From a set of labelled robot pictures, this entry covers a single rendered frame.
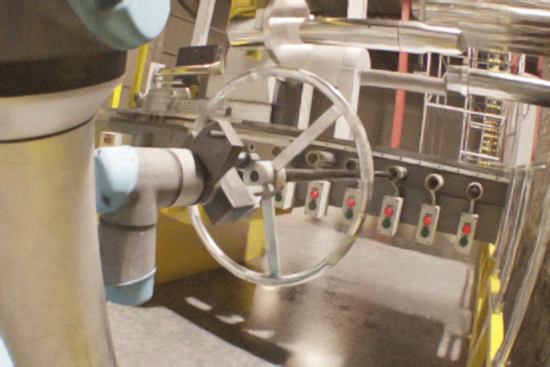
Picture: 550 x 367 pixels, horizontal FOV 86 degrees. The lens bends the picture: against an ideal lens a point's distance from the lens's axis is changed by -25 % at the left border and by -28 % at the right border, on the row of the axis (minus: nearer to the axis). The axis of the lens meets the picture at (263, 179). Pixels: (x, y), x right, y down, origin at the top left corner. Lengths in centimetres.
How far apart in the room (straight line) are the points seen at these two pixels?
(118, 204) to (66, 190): 24
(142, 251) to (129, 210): 5
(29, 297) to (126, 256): 25
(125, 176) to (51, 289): 23
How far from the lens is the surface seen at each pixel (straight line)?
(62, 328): 23
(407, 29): 151
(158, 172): 44
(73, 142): 18
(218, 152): 48
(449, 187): 159
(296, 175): 73
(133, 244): 44
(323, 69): 192
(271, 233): 66
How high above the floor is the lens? 93
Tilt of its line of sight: 7 degrees down
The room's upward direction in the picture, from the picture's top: 8 degrees clockwise
